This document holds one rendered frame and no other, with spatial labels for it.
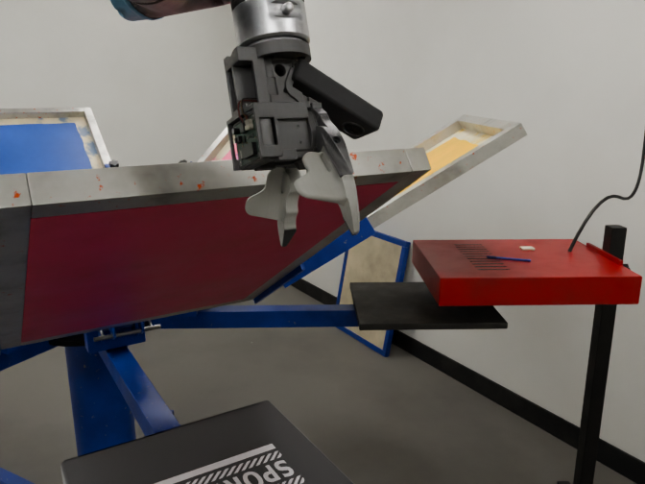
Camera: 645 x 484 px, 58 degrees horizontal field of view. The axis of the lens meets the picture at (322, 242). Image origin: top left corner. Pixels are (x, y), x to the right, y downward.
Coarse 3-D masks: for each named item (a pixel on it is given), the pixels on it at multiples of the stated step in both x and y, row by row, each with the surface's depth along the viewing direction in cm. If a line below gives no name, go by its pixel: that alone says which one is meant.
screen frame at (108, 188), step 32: (224, 160) 72; (352, 160) 82; (384, 160) 84; (416, 160) 87; (0, 192) 59; (32, 192) 61; (64, 192) 62; (96, 192) 64; (128, 192) 65; (160, 192) 67; (192, 192) 69; (224, 192) 72; (256, 192) 76; (0, 224) 63; (0, 256) 72; (0, 288) 84; (0, 320) 101
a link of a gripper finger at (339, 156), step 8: (320, 120) 57; (328, 120) 57; (320, 128) 56; (328, 128) 56; (336, 128) 57; (320, 136) 57; (328, 136) 56; (336, 136) 56; (320, 144) 57; (328, 144) 56; (336, 144) 55; (344, 144) 56; (328, 152) 56; (336, 152) 55; (344, 152) 55; (336, 160) 55; (344, 160) 55; (336, 168) 55; (344, 168) 55; (352, 168) 55
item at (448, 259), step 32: (416, 256) 211; (448, 256) 195; (480, 256) 195; (512, 256) 195; (544, 256) 195; (576, 256) 195; (608, 256) 193; (448, 288) 174; (480, 288) 174; (512, 288) 174; (544, 288) 175; (576, 288) 175; (608, 288) 175; (640, 288) 176
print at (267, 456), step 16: (256, 448) 117; (272, 448) 117; (208, 464) 112; (224, 464) 112; (240, 464) 112; (256, 464) 112; (272, 464) 112; (288, 464) 112; (160, 480) 107; (176, 480) 107; (192, 480) 107; (208, 480) 107; (224, 480) 107; (240, 480) 107; (256, 480) 107; (272, 480) 107; (288, 480) 107; (304, 480) 107
